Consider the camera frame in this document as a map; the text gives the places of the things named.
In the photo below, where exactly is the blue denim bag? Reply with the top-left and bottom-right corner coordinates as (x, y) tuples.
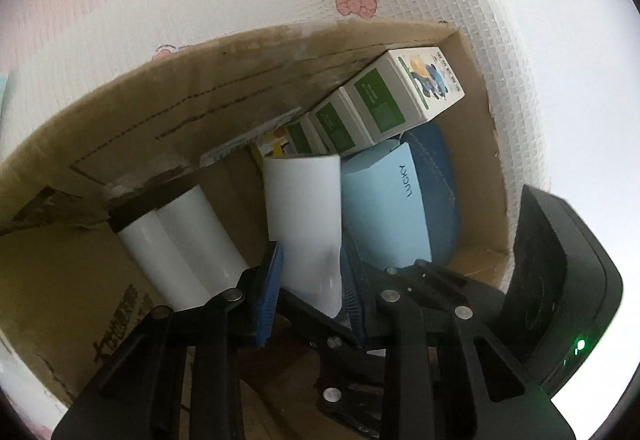
(400, 122), (463, 266)

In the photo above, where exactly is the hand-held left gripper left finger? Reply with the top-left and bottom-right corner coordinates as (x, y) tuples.
(52, 240), (286, 440)

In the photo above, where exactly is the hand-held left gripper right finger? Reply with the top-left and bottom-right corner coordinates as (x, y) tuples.
(340, 245), (576, 440)

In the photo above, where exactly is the white and green carton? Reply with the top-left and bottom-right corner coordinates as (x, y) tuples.
(285, 114), (328, 156)
(311, 87), (373, 157)
(344, 47), (466, 143)

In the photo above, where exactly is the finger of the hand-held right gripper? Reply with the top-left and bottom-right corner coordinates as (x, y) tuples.
(277, 289), (388, 427)
(382, 259), (506, 336)

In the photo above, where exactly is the cardboard box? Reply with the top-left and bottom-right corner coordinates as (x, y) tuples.
(0, 20), (516, 408)

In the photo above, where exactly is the white cup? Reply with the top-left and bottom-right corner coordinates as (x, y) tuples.
(262, 154), (343, 320)
(116, 205), (211, 313)
(156, 185), (249, 308)

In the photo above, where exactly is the yellow printed packet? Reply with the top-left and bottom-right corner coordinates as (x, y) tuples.
(249, 130), (297, 171)

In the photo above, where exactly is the light blue case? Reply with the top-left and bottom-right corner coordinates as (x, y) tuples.
(340, 140), (433, 271)

